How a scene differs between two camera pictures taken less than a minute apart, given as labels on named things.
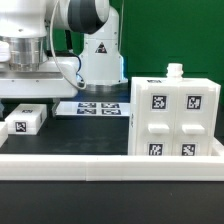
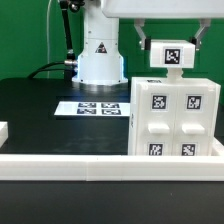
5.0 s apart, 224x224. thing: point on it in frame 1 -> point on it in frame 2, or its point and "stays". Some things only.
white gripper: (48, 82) -> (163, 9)
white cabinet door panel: (195, 120) stays
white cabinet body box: (172, 115) stays
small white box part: (26, 118) -> (172, 53)
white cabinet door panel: (156, 120) stays
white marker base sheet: (94, 108) stays
